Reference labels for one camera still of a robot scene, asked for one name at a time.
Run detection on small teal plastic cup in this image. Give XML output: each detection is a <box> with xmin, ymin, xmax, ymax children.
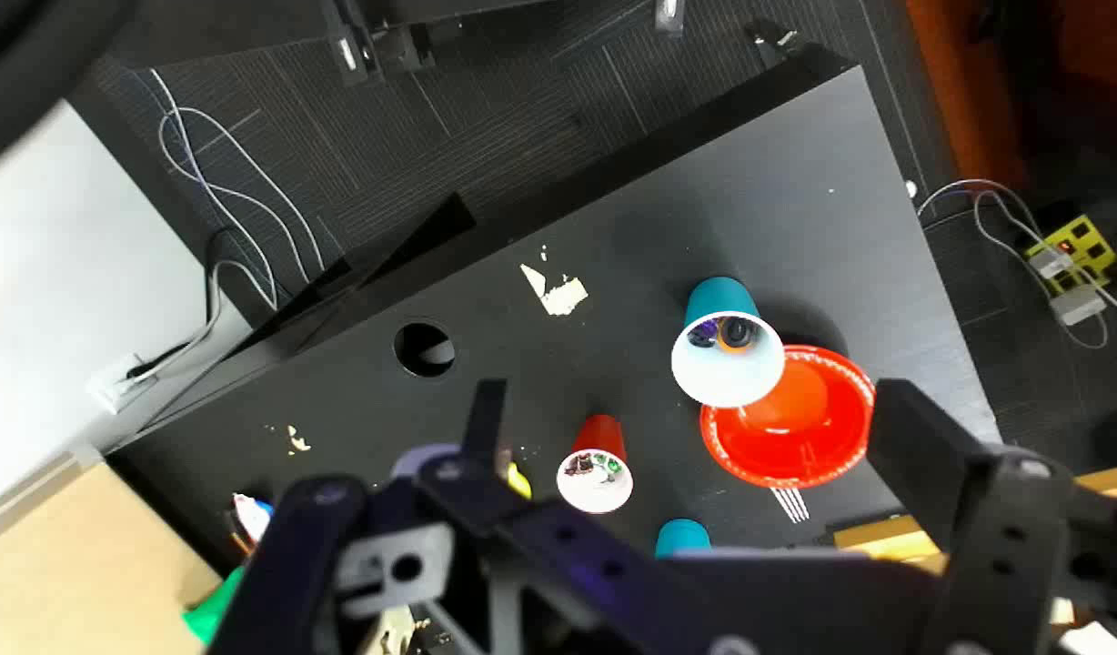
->
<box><xmin>652</xmin><ymin>515</ymin><xmax>715</xmax><ymax>565</ymax></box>

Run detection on red plastic cup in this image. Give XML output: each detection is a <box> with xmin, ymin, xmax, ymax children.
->
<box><xmin>553</xmin><ymin>410</ymin><xmax>635</xmax><ymax>515</ymax></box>

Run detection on red plastic bowl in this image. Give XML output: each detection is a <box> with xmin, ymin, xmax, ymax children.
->
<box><xmin>696</xmin><ymin>343</ymin><xmax>879</xmax><ymax>490</ymax></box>

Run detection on large blue plastic cup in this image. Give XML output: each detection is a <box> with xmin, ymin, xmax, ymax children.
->
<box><xmin>666</xmin><ymin>274</ymin><xmax>789</xmax><ymax>410</ymax></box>

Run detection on large tan tape scrap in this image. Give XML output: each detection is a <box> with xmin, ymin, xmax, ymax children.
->
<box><xmin>515</xmin><ymin>241</ymin><xmax>594</xmax><ymax>321</ymax></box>

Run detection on yellow toy banana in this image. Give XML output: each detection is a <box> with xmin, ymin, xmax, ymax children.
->
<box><xmin>500</xmin><ymin>450</ymin><xmax>537</xmax><ymax>502</ymax></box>

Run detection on wooden desk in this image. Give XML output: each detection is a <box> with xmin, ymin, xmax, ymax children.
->
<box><xmin>828</xmin><ymin>461</ymin><xmax>1117</xmax><ymax>578</ymax></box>

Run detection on yellow power strip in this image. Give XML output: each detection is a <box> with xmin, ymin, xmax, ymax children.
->
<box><xmin>1022</xmin><ymin>212</ymin><xmax>1117</xmax><ymax>286</ymax></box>

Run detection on white blue tube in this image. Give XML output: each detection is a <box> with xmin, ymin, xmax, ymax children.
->
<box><xmin>227</xmin><ymin>486</ymin><xmax>281</xmax><ymax>546</ymax></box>

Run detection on small tan tape scrap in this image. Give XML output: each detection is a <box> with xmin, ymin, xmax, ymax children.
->
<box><xmin>268</xmin><ymin>418</ymin><xmax>316</xmax><ymax>461</ymax></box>

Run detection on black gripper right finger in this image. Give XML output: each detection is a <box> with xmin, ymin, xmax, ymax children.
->
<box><xmin>867</xmin><ymin>373</ymin><xmax>1076</xmax><ymax>655</ymax></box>

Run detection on candies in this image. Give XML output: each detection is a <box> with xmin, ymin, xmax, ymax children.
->
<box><xmin>569</xmin><ymin>449</ymin><xmax>624</xmax><ymax>490</ymax></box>

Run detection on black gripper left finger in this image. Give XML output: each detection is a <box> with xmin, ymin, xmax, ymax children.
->
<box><xmin>416</xmin><ymin>378</ymin><xmax>704</xmax><ymax>634</ymax></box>

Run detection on white floor cable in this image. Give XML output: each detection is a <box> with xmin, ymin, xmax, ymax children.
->
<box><xmin>153</xmin><ymin>67</ymin><xmax>331</xmax><ymax>301</ymax></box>

